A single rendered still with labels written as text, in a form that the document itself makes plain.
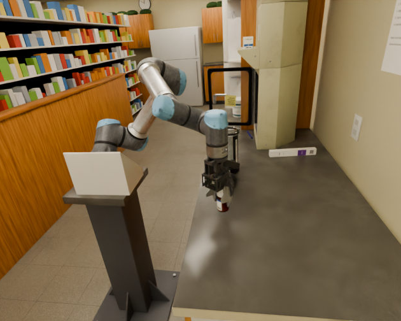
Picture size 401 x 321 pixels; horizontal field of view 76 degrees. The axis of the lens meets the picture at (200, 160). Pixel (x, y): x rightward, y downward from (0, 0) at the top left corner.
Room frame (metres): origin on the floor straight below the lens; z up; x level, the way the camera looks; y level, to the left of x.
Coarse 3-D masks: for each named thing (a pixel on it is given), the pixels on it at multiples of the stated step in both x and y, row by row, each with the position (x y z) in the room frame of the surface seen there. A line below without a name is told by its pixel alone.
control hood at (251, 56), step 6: (240, 48) 1.58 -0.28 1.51; (252, 48) 1.49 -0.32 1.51; (258, 48) 1.44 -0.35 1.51; (240, 54) 1.45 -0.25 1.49; (246, 54) 1.44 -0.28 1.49; (252, 54) 1.44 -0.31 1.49; (258, 54) 1.43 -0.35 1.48; (246, 60) 1.44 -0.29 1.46; (252, 60) 1.44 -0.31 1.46; (258, 60) 1.43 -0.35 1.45; (252, 66) 1.44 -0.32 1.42; (258, 66) 1.43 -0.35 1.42
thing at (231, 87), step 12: (216, 72) 1.81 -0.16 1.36; (228, 72) 1.79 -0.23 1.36; (240, 72) 1.76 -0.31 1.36; (252, 72) 1.74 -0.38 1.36; (216, 84) 1.81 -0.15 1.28; (228, 84) 1.79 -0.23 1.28; (240, 84) 1.76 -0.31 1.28; (216, 96) 1.81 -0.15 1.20; (228, 96) 1.79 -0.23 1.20; (240, 96) 1.76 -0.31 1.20; (216, 108) 1.82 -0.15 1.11; (228, 108) 1.79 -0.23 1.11; (240, 108) 1.76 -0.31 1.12; (228, 120) 1.79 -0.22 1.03; (240, 120) 1.76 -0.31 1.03
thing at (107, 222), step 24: (96, 216) 1.09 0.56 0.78; (120, 216) 1.06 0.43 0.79; (120, 240) 1.07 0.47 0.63; (144, 240) 1.22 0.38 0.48; (120, 264) 1.08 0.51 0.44; (144, 264) 1.16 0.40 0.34; (120, 288) 1.09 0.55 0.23; (144, 288) 1.10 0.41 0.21; (168, 288) 1.23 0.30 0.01; (120, 312) 1.08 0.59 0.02; (144, 312) 1.07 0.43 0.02; (168, 312) 1.06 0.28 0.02
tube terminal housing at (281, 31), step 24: (264, 24) 1.43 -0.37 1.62; (288, 24) 1.44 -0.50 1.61; (264, 48) 1.43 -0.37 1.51; (288, 48) 1.45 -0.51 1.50; (264, 72) 1.43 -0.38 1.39; (288, 72) 1.46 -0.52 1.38; (264, 96) 1.42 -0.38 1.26; (288, 96) 1.47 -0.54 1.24; (264, 120) 1.42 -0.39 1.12; (288, 120) 1.48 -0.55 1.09; (264, 144) 1.42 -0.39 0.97
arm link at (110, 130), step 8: (104, 120) 1.28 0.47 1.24; (112, 120) 1.28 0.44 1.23; (96, 128) 1.27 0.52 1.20; (104, 128) 1.25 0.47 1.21; (112, 128) 1.26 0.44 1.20; (120, 128) 1.29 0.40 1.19; (96, 136) 1.23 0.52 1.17; (104, 136) 1.22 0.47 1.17; (112, 136) 1.23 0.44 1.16; (120, 136) 1.26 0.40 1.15; (120, 144) 1.26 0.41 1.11
